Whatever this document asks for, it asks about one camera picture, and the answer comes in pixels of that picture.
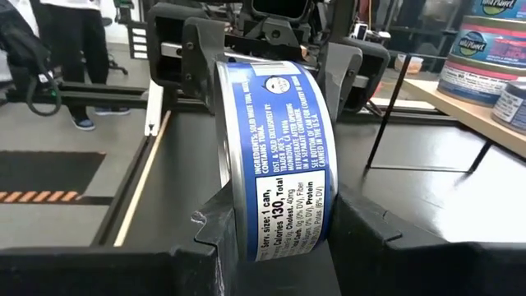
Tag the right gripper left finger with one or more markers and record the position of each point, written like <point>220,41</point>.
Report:
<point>102,271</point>

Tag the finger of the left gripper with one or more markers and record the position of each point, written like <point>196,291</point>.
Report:
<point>201,61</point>
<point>341,78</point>

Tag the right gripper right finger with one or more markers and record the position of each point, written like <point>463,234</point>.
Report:
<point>411,271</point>

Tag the wooden shelf with black legs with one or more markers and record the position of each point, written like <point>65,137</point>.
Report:
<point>472,119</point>

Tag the black ribbed equipment rack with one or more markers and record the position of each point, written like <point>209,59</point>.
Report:
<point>137,41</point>

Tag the black table mat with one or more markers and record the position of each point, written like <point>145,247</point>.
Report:
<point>411,197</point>

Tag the person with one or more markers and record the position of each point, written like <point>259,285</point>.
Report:
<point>74,41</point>

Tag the silver aluminium post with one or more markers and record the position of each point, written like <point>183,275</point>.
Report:
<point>154,107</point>

